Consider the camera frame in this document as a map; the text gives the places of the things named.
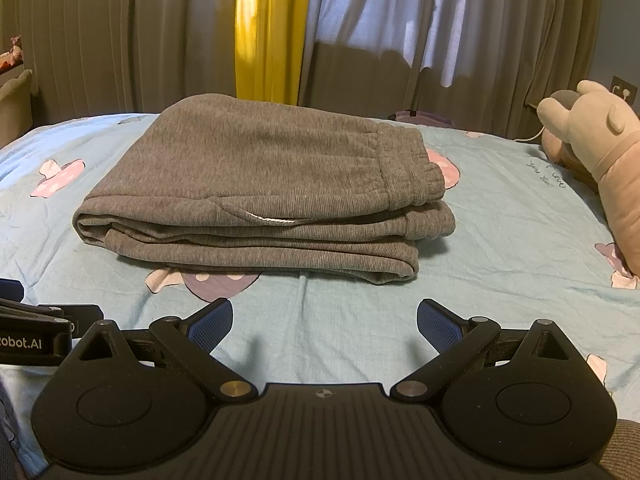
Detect white cable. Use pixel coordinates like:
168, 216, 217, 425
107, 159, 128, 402
514, 87, 632, 143

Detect light blue printed bed sheet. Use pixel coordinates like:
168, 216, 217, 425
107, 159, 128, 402
0, 111, 640, 480

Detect yellow curtain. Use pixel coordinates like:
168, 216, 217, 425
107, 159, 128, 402
234, 0, 315, 106

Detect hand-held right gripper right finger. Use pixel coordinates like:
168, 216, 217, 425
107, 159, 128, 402
390, 297, 572, 404

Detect pink plush toy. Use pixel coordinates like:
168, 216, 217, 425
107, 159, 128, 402
541, 127, 601, 183

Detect grey pants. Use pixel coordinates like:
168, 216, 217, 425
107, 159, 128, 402
72, 92, 457, 286

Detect grey pleated curtain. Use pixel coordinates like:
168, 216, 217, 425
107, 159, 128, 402
299, 0, 603, 142
20, 0, 241, 120

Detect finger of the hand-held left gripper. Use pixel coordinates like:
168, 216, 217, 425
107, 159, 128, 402
0, 280, 66, 320

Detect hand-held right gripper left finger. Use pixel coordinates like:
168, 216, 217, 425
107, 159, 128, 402
75, 297, 256, 404

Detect beige chair back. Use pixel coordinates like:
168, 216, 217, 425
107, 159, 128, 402
0, 68, 34, 150

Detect small pink toy figure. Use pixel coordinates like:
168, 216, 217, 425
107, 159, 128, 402
0, 35, 26, 72

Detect purple pillow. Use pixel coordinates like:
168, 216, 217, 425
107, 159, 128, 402
388, 108, 455, 127

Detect grey-brown cloth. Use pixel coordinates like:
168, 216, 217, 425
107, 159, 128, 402
594, 416, 640, 480

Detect beige plush toy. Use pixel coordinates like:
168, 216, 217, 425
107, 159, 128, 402
537, 79, 640, 279

